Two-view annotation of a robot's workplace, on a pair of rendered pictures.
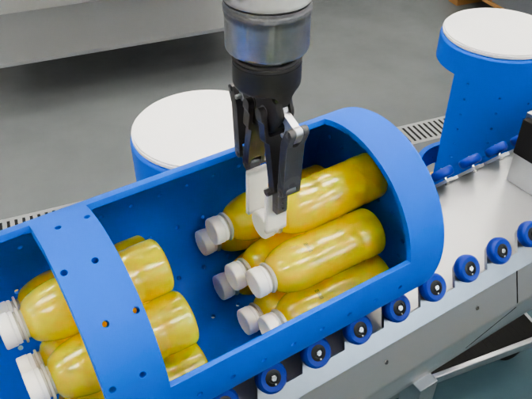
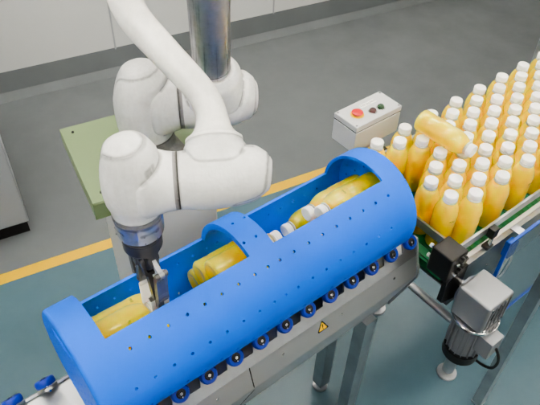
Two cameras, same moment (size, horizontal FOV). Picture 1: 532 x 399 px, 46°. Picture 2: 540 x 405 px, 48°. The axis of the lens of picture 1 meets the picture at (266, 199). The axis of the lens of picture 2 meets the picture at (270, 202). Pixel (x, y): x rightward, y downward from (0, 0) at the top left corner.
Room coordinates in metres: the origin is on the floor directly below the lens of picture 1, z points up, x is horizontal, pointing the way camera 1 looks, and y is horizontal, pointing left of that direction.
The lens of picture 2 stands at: (1.39, 0.14, 2.22)
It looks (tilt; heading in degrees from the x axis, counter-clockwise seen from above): 44 degrees down; 173
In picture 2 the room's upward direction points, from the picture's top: 2 degrees clockwise
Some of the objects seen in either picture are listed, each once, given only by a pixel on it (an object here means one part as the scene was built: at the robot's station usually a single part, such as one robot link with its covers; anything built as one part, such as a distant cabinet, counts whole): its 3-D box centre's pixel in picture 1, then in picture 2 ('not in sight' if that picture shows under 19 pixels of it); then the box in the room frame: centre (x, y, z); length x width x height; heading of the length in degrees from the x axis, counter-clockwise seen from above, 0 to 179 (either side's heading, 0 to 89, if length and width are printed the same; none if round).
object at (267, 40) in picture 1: (267, 26); (138, 220); (0.61, 0.00, 1.41); 0.09 x 0.09 x 0.06
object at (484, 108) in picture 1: (464, 176); not in sight; (1.43, -0.57, 0.59); 0.28 x 0.28 x 0.88
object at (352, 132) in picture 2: not in sight; (366, 120); (-0.14, 0.63, 1.05); 0.20 x 0.10 x 0.10; 123
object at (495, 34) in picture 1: (500, 32); not in sight; (1.43, -0.57, 1.03); 0.28 x 0.28 x 0.01
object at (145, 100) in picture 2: not in sight; (145, 99); (-0.04, -0.04, 1.23); 0.18 x 0.16 x 0.22; 92
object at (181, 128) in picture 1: (204, 127); not in sight; (1.01, 0.12, 1.03); 0.28 x 0.28 x 0.01
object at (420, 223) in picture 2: not in sight; (401, 209); (0.18, 0.68, 0.96); 0.40 x 0.01 x 0.03; 33
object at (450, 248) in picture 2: not in sight; (445, 259); (0.36, 0.76, 0.95); 0.10 x 0.07 x 0.10; 33
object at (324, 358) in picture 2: not in sight; (327, 341); (0.20, 0.52, 0.31); 0.06 x 0.06 x 0.63; 33
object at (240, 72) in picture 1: (266, 89); (143, 247); (0.61, 0.00, 1.34); 0.08 x 0.07 x 0.09; 33
